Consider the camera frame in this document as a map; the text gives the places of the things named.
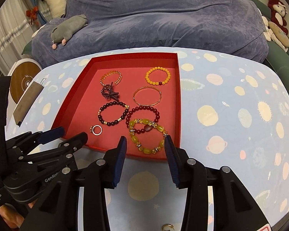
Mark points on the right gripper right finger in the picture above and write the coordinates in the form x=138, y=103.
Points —
x=233, y=205

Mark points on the grey plush mouse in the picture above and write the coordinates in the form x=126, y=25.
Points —
x=62, y=33

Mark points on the beige cookie plush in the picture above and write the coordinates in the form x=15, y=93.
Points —
x=281, y=36

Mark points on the white plush toy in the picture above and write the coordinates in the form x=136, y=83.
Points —
x=267, y=32

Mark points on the green bed frame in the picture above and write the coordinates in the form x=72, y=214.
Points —
x=273, y=56

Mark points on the gold bangle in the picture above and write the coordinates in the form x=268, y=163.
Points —
x=147, y=96

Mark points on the round wooden white device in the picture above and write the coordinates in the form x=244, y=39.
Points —
x=22, y=73

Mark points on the blue planet print sheet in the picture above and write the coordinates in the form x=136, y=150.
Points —
x=235, y=113

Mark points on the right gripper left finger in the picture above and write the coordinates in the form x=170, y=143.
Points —
x=76, y=200

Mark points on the dark purple bead strand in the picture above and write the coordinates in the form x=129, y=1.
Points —
x=109, y=93

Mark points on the red shallow cardboard box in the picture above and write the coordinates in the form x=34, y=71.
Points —
x=85, y=109

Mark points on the small gold hoop earring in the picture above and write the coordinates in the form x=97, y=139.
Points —
x=167, y=227

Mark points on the red monkey plush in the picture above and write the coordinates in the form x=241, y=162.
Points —
x=278, y=12

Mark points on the purple-grey velvet blanket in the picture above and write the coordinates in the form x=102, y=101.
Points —
x=228, y=26

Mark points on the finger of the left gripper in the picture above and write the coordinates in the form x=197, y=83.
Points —
x=50, y=135
x=73, y=144

